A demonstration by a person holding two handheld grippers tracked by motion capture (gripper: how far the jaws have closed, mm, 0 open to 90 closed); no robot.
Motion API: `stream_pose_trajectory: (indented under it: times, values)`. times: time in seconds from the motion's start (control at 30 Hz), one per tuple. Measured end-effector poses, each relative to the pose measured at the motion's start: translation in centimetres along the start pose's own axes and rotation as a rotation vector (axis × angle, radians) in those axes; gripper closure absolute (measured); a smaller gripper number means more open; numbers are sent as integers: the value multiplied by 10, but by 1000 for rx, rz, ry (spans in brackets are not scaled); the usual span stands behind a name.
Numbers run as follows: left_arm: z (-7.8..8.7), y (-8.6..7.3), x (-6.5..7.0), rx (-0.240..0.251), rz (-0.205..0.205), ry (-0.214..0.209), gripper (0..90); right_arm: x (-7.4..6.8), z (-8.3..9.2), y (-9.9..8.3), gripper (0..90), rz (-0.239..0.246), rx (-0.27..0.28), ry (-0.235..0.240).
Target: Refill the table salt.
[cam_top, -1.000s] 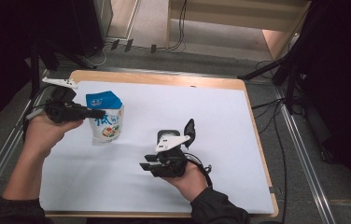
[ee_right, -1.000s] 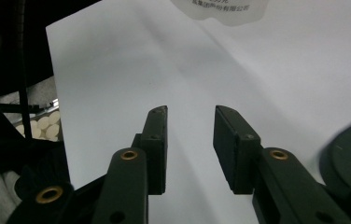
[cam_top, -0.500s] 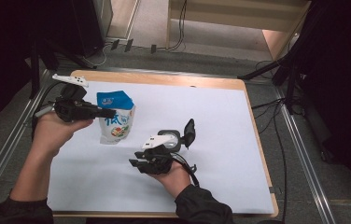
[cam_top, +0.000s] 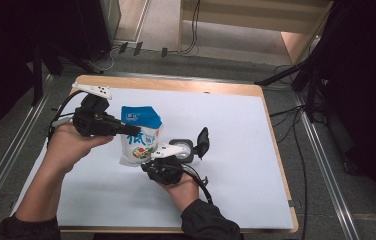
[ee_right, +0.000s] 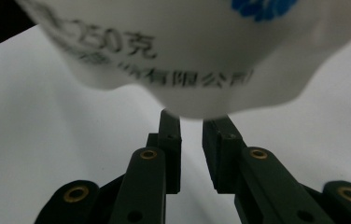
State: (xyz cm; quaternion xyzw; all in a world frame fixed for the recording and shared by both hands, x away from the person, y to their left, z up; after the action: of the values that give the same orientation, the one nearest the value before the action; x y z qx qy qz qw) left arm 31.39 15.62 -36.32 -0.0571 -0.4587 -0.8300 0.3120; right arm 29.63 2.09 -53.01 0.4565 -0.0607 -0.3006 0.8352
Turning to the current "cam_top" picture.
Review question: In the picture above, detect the black upright stand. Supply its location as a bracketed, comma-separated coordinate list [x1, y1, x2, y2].
[31, 41, 44, 107]

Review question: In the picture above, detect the white paper sheet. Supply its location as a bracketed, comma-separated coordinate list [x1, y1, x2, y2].
[10, 87, 294, 230]

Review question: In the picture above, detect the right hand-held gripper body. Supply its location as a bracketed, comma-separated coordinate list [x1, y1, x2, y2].
[147, 143, 194, 186]

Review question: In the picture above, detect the white floor cable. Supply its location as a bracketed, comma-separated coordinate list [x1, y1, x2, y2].
[87, 45, 121, 73]

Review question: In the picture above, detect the black hanging cable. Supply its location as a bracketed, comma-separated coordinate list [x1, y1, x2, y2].
[179, 0, 201, 55]

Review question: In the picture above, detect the black tripod stand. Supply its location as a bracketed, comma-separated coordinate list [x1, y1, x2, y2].
[254, 49, 330, 123]

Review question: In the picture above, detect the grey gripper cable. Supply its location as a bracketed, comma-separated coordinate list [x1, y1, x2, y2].
[51, 113, 76, 128]

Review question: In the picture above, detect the black curtain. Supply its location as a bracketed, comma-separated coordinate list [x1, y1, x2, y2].
[0, 0, 112, 148]
[309, 0, 376, 221]

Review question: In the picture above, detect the person's right hand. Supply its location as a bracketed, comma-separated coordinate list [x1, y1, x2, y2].
[162, 174, 200, 213]

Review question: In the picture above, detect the glass jar with black lid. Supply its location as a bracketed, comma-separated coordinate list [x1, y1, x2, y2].
[169, 127, 210, 164]

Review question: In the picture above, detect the white and blue powder bag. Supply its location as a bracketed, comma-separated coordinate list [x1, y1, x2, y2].
[119, 105, 164, 168]

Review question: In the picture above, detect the black floor cable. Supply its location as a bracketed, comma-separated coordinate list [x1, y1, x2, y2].
[269, 104, 314, 240]

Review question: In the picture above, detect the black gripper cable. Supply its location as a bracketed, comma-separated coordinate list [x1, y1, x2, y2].
[47, 89, 87, 148]
[175, 163, 214, 205]

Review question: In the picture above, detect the wooden shelf unit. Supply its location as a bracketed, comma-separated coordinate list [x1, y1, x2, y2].
[177, 0, 334, 65]

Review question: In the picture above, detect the person's left hand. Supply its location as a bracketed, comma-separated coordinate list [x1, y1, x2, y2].
[47, 122, 115, 175]

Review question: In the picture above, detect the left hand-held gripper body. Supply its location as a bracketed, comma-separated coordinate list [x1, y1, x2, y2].
[72, 82, 125, 138]

